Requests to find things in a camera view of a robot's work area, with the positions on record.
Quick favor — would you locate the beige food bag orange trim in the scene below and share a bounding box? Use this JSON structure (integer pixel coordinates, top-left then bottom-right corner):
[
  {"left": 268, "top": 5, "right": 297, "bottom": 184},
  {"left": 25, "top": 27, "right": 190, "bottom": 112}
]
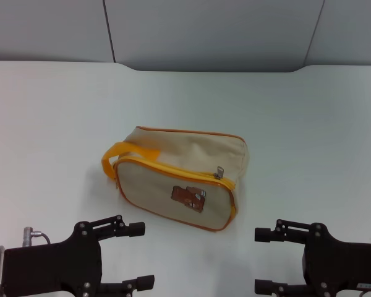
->
[{"left": 101, "top": 125, "right": 252, "bottom": 233}]

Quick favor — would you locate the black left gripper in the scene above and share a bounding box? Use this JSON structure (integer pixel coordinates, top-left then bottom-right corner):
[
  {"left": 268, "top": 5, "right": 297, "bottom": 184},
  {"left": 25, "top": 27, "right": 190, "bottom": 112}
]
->
[{"left": 2, "top": 214, "right": 156, "bottom": 297}]

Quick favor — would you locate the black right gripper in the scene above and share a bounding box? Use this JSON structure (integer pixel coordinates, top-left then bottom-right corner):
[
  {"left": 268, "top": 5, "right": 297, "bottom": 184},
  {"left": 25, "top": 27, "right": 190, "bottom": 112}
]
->
[{"left": 254, "top": 218, "right": 371, "bottom": 297}]

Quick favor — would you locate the left gripper cable with plug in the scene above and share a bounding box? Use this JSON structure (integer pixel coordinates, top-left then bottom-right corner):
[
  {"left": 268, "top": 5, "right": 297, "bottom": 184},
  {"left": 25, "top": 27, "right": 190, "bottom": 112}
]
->
[{"left": 23, "top": 226, "right": 52, "bottom": 248}]

